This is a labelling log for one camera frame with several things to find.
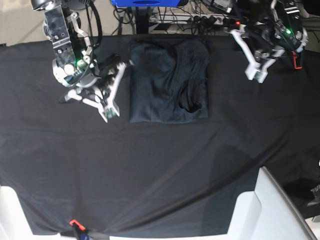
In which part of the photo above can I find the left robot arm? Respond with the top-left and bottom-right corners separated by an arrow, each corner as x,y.
228,0 -> 308,70

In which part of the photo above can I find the red and black clamp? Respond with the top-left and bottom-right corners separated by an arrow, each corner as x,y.
292,51 -> 304,70

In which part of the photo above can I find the black monitor stand pole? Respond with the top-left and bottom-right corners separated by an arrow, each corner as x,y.
134,7 -> 152,34

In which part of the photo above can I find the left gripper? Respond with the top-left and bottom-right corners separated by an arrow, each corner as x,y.
224,22 -> 285,63

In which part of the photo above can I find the blue box on stand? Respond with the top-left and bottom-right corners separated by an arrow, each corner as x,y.
110,0 -> 188,8

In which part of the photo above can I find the black round base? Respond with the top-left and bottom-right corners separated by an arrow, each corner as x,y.
63,0 -> 92,11

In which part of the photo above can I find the dark grey T-shirt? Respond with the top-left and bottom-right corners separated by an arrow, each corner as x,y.
129,39 -> 211,124

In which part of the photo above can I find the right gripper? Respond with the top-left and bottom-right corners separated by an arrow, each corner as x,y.
63,54 -> 121,104

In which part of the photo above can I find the white chair left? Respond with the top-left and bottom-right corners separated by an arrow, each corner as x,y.
0,186 -> 61,240

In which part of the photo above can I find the white power strip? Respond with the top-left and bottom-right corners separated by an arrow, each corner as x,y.
149,12 -> 225,25

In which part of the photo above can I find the black table cloth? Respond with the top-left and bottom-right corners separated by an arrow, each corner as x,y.
0,36 -> 320,238

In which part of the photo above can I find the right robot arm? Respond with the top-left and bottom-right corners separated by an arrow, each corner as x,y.
31,0 -> 127,107

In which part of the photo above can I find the blue clamp at bottom edge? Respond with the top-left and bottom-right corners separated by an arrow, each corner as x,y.
69,219 -> 91,240

